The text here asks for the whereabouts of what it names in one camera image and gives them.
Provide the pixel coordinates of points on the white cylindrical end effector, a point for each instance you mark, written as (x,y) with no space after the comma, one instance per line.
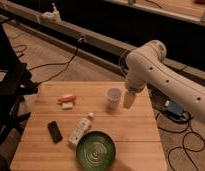
(129,98)

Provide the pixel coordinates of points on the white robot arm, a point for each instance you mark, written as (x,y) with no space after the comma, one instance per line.
(145,66)

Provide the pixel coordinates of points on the blue power adapter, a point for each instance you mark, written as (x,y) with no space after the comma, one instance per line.
(173,108)

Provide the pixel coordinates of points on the white plastic bottle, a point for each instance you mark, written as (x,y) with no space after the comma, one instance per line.
(82,127)

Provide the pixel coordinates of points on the green ceramic bowl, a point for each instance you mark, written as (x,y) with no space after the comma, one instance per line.
(95,151)

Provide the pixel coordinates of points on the white eraser block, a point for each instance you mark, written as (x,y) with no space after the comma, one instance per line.
(68,105)

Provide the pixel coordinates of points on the black phone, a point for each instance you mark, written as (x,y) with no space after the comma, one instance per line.
(54,132)

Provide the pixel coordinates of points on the black tripod stand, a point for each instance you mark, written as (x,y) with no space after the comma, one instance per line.
(16,83)

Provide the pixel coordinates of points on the long metal rail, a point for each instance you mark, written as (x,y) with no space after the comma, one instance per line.
(112,29)

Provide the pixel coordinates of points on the white object on rail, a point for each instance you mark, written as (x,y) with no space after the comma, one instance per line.
(53,16)

